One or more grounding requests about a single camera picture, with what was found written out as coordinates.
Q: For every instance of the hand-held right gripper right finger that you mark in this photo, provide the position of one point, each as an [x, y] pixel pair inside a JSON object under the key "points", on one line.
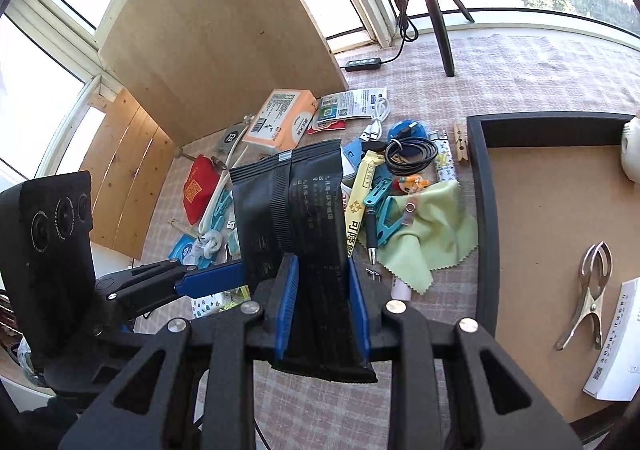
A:
{"points": [[359, 315]]}

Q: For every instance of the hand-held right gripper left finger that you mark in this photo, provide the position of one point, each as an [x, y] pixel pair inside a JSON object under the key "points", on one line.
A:
{"points": [[287, 305]]}

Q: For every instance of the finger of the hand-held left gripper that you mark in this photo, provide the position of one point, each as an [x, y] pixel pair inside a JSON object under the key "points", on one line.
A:
{"points": [[145, 304], [210, 277]]}

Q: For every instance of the green cleaning cloth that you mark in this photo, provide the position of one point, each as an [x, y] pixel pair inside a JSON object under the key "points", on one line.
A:
{"points": [[430, 240]]}

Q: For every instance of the black snack packet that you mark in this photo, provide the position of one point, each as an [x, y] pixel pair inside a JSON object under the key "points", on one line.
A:
{"points": [[300, 200]]}

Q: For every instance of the yellow stick sachet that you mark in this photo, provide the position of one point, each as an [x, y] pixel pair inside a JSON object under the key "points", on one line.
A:
{"points": [[360, 195]]}

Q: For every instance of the orange tissue pack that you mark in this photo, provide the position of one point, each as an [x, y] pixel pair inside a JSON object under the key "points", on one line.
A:
{"points": [[280, 120]]}

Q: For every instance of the black tray container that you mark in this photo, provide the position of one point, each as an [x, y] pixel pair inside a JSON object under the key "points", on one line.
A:
{"points": [[540, 210]]}

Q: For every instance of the teal clothes clip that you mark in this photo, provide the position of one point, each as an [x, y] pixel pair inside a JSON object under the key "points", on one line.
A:
{"points": [[390, 225], [377, 192], [220, 212]]}

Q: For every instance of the black pen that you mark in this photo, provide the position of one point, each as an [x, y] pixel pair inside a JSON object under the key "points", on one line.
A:
{"points": [[372, 235]]}

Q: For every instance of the red fabric pouch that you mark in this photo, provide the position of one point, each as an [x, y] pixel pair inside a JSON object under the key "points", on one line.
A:
{"points": [[197, 190]]}

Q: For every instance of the wooden plank panel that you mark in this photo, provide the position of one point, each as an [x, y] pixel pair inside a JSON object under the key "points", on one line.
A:
{"points": [[125, 170]]}

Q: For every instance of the grey square sachet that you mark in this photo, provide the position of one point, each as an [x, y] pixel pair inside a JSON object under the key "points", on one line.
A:
{"points": [[231, 137]]}

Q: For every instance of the blue card holder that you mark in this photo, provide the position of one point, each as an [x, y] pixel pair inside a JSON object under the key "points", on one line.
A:
{"points": [[352, 155]]}

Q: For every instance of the polka dot tissue pack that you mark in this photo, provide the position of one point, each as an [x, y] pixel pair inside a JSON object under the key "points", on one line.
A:
{"points": [[445, 165]]}

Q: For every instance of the red flat packet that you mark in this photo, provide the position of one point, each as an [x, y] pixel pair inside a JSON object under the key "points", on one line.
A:
{"points": [[325, 128]]}

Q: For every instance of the pale wooden clothespin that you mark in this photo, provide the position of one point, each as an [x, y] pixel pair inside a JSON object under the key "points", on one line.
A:
{"points": [[462, 142]]}

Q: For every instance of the metal spring clamp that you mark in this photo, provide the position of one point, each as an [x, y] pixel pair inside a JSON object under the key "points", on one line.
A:
{"points": [[590, 305]]}

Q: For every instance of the large plywood board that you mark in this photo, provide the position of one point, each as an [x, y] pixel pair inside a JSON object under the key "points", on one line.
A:
{"points": [[215, 30]]}

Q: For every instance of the black power adapter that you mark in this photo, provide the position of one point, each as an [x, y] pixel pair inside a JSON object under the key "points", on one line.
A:
{"points": [[362, 64]]}

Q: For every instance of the white paper leaflet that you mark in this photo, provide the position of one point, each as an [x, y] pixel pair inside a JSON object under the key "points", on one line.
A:
{"points": [[615, 345]]}

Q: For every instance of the black tripod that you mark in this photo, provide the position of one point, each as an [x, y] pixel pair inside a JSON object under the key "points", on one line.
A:
{"points": [[440, 25]]}

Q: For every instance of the white moulded plastic item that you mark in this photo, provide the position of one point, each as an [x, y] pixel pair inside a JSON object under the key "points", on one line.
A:
{"points": [[631, 150]]}

